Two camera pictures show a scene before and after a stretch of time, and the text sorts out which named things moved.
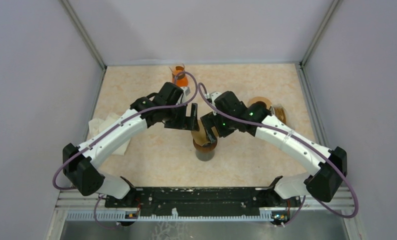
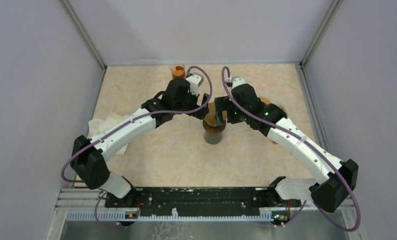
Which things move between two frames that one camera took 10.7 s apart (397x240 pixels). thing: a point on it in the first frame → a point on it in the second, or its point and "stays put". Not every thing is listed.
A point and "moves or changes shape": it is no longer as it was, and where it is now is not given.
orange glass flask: (178, 77) stays put
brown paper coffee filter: (200, 136) moves or changes shape
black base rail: (196, 201) stays put
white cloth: (96, 126) stays put
